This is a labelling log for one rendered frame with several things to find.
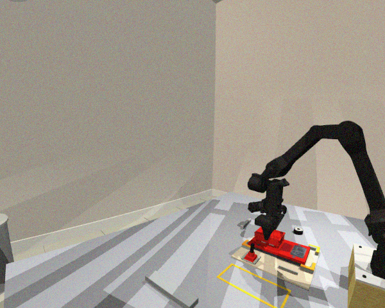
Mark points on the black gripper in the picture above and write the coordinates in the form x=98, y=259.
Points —
x=269, y=222

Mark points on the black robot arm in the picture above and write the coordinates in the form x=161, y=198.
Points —
x=351, y=137

